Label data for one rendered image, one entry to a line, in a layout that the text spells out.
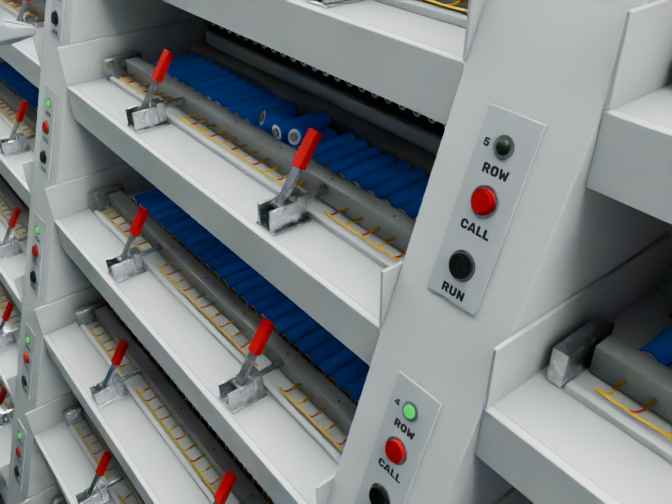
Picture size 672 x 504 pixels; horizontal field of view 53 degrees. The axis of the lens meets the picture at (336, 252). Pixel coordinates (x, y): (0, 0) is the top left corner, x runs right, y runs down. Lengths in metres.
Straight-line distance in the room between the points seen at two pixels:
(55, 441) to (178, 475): 0.37
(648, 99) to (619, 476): 0.21
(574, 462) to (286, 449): 0.30
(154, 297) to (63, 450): 0.42
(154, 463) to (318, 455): 0.30
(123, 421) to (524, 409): 0.61
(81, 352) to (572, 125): 0.82
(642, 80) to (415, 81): 0.14
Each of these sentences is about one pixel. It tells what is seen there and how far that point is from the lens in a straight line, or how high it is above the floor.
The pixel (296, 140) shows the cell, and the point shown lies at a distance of 0.67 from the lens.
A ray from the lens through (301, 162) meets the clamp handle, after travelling 0.57.
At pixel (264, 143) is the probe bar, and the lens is 0.68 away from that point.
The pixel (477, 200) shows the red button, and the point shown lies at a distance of 0.41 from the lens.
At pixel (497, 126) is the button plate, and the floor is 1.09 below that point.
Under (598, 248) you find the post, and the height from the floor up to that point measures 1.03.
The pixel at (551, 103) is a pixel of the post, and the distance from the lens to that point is 0.39.
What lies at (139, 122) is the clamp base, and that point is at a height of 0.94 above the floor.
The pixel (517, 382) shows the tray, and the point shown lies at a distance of 0.45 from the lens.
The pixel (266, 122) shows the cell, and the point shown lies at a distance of 0.71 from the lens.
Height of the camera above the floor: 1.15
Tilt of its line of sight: 22 degrees down
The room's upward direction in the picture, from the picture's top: 15 degrees clockwise
